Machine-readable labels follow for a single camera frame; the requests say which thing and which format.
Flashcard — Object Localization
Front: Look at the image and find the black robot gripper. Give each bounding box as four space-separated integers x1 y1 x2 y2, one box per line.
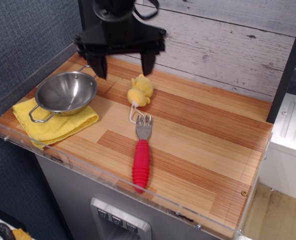
72 15 166 79

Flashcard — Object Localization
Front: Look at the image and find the small steel pot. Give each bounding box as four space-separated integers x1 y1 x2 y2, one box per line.
29 65 97 123

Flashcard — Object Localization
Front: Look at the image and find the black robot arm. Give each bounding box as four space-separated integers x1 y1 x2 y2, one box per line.
73 0 167 78

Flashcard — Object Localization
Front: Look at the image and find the yellow plush duck toy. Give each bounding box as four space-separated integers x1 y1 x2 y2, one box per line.
127 74 154 107

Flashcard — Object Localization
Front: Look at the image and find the yellow folded cloth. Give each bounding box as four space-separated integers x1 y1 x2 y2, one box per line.
12 98 99 150

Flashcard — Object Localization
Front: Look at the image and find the clear acrylic table guard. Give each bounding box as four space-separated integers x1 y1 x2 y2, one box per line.
0 57 272 240

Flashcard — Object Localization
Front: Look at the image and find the grey toy cabinet front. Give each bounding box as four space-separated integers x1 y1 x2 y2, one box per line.
37 155 215 240

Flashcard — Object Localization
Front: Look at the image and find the silver button control panel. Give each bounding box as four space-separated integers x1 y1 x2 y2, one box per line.
90 197 152 240

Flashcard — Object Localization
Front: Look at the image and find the white ridged appliance top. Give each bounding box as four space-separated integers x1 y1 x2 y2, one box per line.
271 93 296 151

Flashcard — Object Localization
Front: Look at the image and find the yellow object at corner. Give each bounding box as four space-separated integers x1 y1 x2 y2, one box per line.
12 229 33 240

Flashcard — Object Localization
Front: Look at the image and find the black left vertical post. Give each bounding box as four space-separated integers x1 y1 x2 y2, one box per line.
78 0 102 35

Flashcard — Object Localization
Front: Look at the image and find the black vertical post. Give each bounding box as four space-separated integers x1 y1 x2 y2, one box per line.
266 38 296 124
78 0 102 35

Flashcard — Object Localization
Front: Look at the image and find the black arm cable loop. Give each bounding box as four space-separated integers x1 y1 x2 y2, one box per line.
132 0 160 21

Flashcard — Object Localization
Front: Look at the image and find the red handled metal fork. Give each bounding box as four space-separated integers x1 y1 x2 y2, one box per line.
132 115 153 193

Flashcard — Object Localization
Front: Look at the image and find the black right vertical post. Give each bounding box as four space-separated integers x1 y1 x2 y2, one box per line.
266 38 296 124

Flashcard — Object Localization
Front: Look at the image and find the black braided cable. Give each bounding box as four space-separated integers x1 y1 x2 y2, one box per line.
0 221 13 240

